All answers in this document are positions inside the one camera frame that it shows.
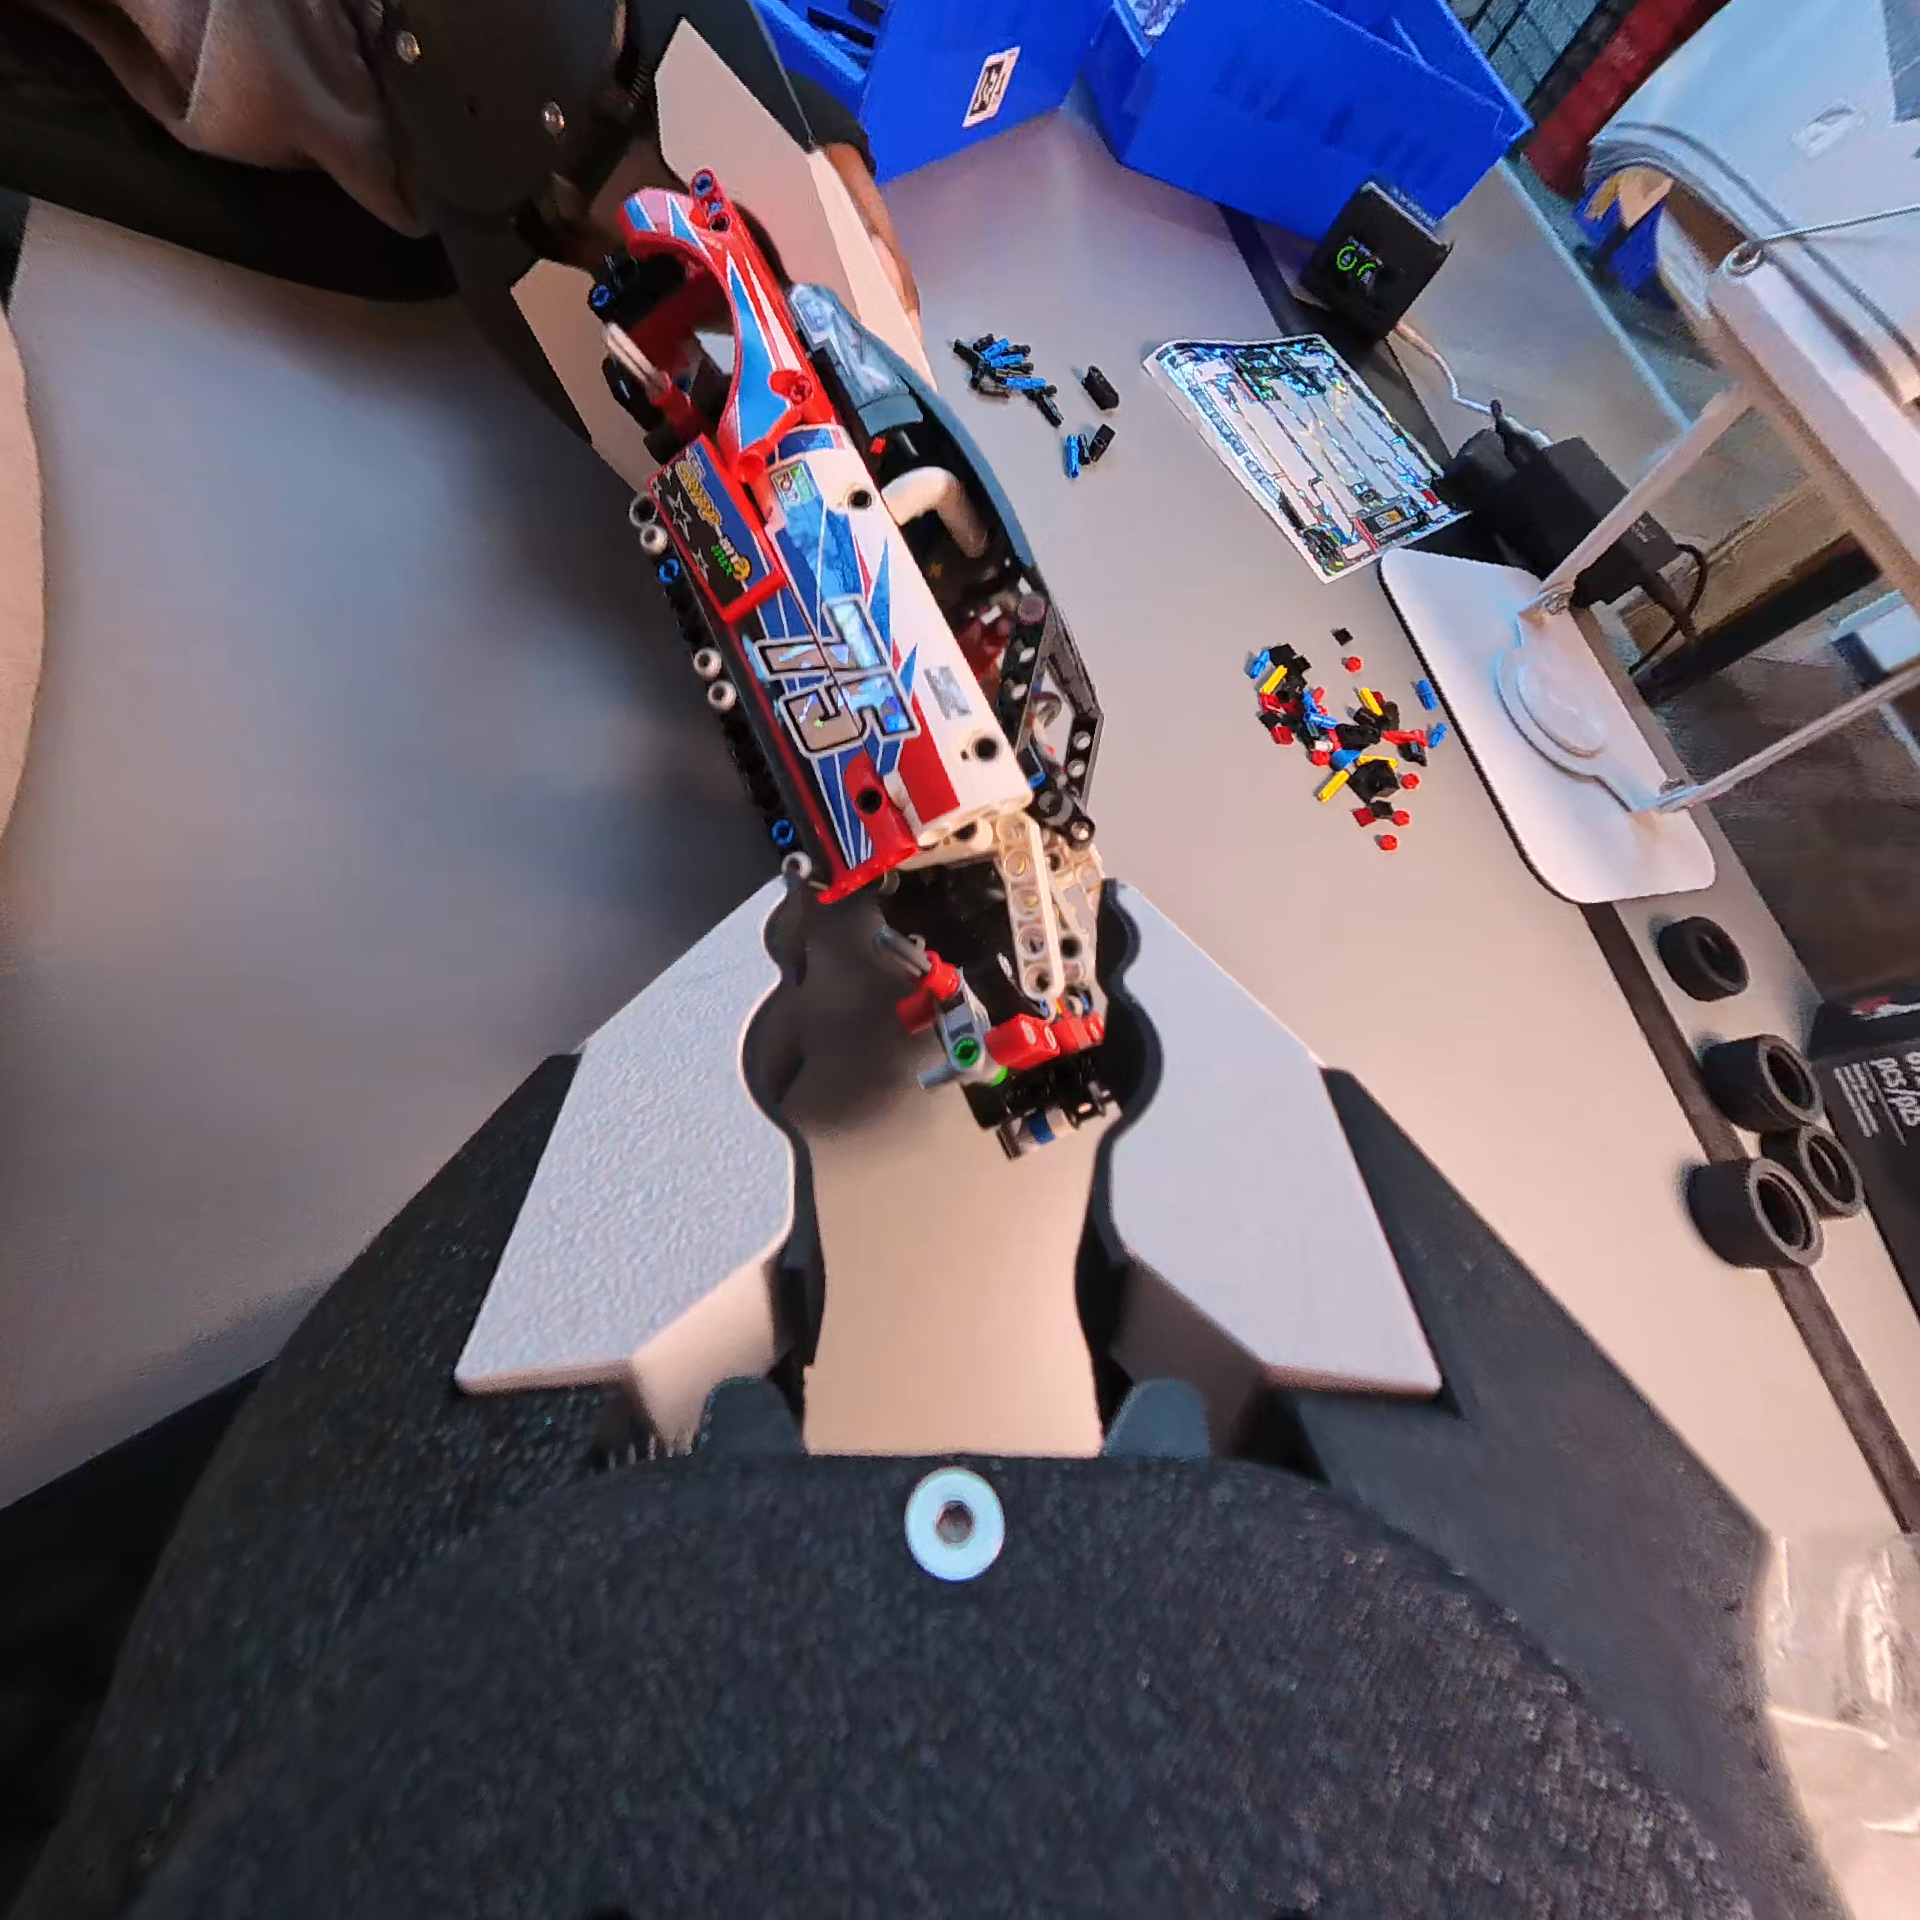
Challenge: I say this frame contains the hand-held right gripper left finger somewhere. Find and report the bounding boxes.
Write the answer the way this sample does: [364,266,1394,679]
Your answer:
[451,883,825,1454]

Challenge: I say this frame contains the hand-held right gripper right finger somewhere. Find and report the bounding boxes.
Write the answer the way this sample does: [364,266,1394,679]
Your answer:
[1084,883,1445,1454]

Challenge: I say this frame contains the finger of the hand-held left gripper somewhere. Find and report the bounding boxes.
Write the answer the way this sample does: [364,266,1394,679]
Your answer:
[652,17,902,354]
[508,259,663,492]

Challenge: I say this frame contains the red curved lego fender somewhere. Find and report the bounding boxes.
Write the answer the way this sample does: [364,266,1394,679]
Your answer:
[613,167,825,470]

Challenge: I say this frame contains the lego race car model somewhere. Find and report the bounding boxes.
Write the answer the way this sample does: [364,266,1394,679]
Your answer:
[589,165,1169,1163]

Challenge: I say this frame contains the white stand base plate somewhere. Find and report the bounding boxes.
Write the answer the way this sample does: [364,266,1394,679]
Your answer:
[1377,201,1920,909]

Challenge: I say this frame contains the person's left forearm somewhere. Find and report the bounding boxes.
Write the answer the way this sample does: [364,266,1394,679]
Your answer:
[142,0,452,241]

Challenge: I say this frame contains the pile of lego pins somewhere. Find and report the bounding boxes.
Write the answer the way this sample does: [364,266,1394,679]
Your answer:
[951,333,1068,422]

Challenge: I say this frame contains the pile of small lego pieces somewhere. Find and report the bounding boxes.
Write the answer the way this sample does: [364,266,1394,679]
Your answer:
[1245,626,1449,854]

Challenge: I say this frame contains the black lego set box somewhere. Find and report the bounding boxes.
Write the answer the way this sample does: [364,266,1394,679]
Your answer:
[1807,982,1920,1233]

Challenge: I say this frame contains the person's left hand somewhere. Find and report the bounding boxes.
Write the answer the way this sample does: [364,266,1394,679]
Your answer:
[819,145,929,357]

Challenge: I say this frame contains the blue bin with white tag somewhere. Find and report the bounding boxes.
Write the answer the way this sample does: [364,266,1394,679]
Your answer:
[750,0,1143,182]

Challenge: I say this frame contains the blue plastic bin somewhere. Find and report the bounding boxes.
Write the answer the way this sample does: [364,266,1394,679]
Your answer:
[1078,0,1531,242]

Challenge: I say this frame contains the person's beige sweatshirt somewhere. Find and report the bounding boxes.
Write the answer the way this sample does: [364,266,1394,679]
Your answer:
[0,300,50,841]

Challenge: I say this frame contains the holographic sticker sheet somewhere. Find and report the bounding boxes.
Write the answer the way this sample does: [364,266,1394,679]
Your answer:
[1143,333,1465,586]

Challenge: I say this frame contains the black device with green display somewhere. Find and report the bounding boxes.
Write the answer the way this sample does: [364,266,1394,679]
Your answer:
[1297,180,1454,335]

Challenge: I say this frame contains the clear plastic bags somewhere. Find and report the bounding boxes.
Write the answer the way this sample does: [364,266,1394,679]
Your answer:
[1756,1529,1920,1920]

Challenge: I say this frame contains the black power adapter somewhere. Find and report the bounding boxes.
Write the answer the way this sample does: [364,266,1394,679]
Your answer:
[1445,397,1671,606]

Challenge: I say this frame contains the stack of red crates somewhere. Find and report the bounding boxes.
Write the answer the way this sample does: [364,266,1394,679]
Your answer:
[1515,0,1729,196]

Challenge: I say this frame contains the white cable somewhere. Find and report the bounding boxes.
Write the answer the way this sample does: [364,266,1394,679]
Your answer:
[1388,322,1487,414]

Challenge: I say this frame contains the black power cable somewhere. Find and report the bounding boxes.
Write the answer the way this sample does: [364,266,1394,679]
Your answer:
[1635,539,1715,647]

